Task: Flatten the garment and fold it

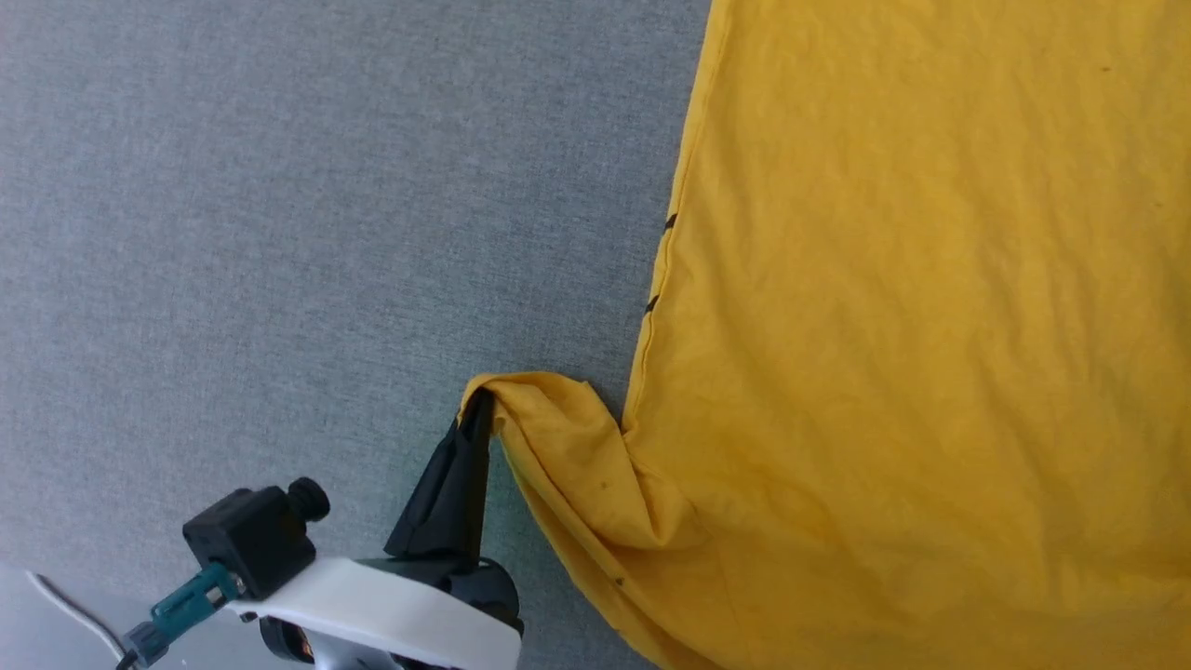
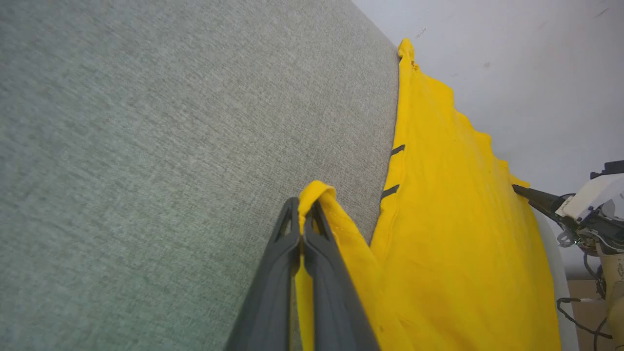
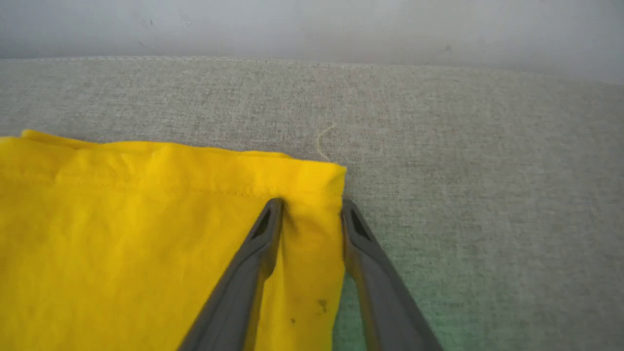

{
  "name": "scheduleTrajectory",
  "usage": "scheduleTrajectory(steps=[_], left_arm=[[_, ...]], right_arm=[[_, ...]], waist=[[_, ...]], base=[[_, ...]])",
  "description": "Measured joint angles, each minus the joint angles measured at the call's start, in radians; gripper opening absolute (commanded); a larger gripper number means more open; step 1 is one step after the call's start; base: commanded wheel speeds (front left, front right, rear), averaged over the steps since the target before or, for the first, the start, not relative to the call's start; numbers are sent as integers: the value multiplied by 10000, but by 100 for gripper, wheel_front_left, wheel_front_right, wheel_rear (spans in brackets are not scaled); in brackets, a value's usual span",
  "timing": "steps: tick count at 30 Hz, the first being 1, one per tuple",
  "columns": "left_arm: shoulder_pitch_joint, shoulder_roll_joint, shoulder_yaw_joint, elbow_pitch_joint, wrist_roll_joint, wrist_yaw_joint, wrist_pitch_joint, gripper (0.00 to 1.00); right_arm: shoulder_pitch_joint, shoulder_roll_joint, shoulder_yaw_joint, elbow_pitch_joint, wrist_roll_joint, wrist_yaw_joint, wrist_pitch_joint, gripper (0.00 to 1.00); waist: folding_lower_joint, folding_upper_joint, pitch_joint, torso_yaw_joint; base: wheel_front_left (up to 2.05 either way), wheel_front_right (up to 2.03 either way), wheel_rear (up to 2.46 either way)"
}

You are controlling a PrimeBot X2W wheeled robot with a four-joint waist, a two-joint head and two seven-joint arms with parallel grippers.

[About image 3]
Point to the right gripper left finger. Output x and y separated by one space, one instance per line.
239 302

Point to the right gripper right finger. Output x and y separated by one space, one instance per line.
385 302

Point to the yellow garment with white label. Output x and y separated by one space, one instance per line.
122 243

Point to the grey fabric sofa cushion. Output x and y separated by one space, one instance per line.
463 170

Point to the thin pale loose thread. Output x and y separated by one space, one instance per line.
319 144

